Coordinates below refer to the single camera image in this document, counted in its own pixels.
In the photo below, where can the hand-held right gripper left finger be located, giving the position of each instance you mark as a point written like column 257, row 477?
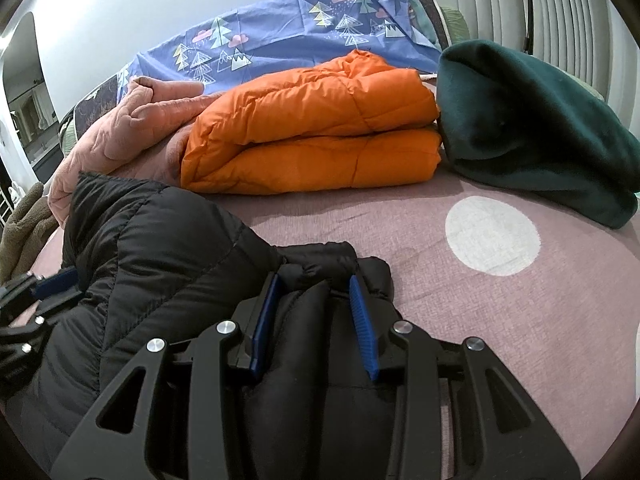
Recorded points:
column 265, row 325

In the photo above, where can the pink quilted garment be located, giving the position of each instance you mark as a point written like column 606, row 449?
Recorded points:
column 115, row 130

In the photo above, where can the pink white-dotted bed sheet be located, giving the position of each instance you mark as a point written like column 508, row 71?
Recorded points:
column 500, row 335

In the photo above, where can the green knitted pillow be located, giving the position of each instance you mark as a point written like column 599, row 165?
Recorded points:
column 455, row 22

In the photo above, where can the orange puffer jacket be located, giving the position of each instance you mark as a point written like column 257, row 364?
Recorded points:
column 310, row 125

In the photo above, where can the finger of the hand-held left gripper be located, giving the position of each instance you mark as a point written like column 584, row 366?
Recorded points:
column 32, row 332
column 57, row 282

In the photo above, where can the dark green fleece garment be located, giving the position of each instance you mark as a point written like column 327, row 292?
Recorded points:
column 525, row 125

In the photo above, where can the black puffer jacket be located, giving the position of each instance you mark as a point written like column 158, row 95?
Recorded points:
column 165, row 260

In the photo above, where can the tan fleece cloth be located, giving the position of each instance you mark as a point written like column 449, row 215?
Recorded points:
column 25, row 230

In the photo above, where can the arched wall mirror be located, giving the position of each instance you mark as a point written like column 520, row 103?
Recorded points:
column 27, row 100

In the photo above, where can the blue tree-print sheet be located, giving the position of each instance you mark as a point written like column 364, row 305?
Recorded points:
column 280, row 30

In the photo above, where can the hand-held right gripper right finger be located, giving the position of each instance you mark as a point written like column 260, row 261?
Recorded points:
column 364, row 330

